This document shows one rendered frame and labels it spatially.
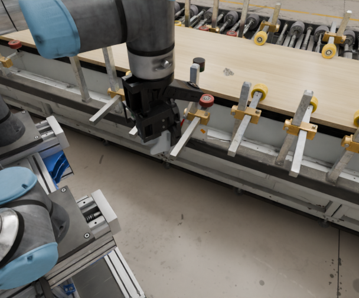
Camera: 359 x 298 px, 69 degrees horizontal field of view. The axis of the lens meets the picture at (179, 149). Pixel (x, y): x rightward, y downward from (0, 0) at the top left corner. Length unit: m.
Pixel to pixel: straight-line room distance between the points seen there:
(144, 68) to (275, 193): 1.71
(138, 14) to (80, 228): 0.63
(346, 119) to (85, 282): 1.61
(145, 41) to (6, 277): 0.48
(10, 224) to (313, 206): 1.82
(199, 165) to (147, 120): 1.63
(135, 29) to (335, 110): 1.33
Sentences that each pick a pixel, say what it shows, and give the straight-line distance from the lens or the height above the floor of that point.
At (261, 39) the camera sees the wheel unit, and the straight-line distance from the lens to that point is 2.06.
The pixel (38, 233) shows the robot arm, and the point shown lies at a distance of 0.62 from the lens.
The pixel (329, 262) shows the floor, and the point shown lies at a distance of 2.10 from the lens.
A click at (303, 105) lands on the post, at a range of 1.22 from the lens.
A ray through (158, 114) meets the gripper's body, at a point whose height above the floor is 1.45.
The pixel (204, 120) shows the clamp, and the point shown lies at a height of 0.85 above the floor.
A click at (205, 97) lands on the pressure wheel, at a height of 0.90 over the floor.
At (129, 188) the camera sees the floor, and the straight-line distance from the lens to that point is 2.17.
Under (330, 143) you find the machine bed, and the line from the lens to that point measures 1.62.
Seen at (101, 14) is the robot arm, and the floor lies 1.63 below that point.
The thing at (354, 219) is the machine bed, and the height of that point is 0.17.
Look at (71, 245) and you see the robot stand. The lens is 0.82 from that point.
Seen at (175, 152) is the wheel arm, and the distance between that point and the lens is 1.20.
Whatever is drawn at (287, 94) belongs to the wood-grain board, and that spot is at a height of 0.90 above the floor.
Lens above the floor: 1.74
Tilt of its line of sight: 46 degrees down
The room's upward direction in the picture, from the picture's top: straight up
